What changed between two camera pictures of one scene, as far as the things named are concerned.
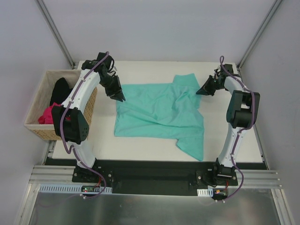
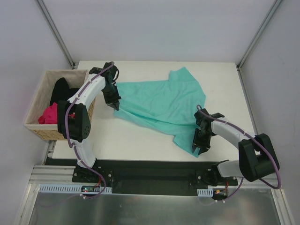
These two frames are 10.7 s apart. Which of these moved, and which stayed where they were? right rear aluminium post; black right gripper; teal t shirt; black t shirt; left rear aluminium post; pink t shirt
Moved: teal t shirt; black right gripper
Stayed: pink t shirt; right rear aluminium post; left rear aluminium post; black t shirt
